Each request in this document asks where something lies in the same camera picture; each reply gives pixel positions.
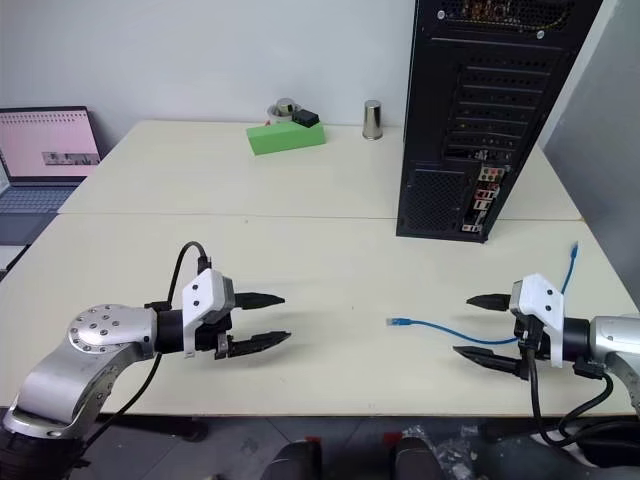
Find clear crumpled plastic wrap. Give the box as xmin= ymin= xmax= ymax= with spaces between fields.
xmin=402 ymin=423 xmax=484 ymax=464

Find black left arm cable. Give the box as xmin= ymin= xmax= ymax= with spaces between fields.
xmin=82 ymin=241 xmax=214 ymax=449

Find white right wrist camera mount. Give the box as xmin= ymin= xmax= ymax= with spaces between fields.
xmin=509 ymin=273 xmax=567 ymax=369

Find grey partition panel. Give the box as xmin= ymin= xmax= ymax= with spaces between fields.
xmin=535 ymin=0 xmax=640 ymax=321

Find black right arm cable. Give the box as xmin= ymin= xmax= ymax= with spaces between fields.
xmin=519 ymin=339 xmax=640 ymax=449

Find green rectangular box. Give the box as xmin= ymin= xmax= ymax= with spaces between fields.
xmin=245 ymin=121 xmax=328 ymax=158

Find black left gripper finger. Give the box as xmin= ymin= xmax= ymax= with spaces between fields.
xmin=234 ymin=291 xmax=287 ymax=311
xmin=227 ymin=329 xmax=293 ymax=359

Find black computer tower case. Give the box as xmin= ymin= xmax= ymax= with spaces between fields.
xmin=395 ymin=0 xmax=604 ymax=245

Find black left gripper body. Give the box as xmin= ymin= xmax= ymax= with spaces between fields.
xmin=194 ymin=311 xmax=235 ymax=362

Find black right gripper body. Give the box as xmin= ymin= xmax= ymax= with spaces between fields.
xmin=512 ymin=311 xmax=547 ymax=383

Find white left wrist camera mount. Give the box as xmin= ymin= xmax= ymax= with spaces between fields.
xmin=180 ymin=269 xmax=236 ymax=359

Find dark rounded shape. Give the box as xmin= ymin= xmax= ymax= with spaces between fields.
xmin=393 ymin=434 xmax=447 ymax=480
xmin=271 ymin=437 xmax=324 ymax=480

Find open grey laptop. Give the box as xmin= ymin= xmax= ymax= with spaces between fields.
xmin=0 ymin=105 xmax=104 ymax=217

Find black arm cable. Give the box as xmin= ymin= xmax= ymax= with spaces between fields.
xmin=519 ymin=339 xmax=640 ymax=449
xmin=82 ymin=241 xmax=214 ymax=449

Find blue ethernet cable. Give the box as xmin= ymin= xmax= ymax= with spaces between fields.
xmin=384 ymin=240 xmax=581 ymax=347

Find stainless steel cup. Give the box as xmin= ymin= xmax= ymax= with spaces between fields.
xmin=361 ymin=99 xmax=386 ymax=141

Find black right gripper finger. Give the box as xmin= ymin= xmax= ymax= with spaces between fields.
xmin=451 ymin=344 xmax=524 ymax=376
xmin=465 ymin=293 xmax=512 ymax=314

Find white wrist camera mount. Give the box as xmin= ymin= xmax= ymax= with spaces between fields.
xmin=180 ymin=269 xmax=236 ymax=359
xmin=509 ymin=273 xmax=567 ymax=369

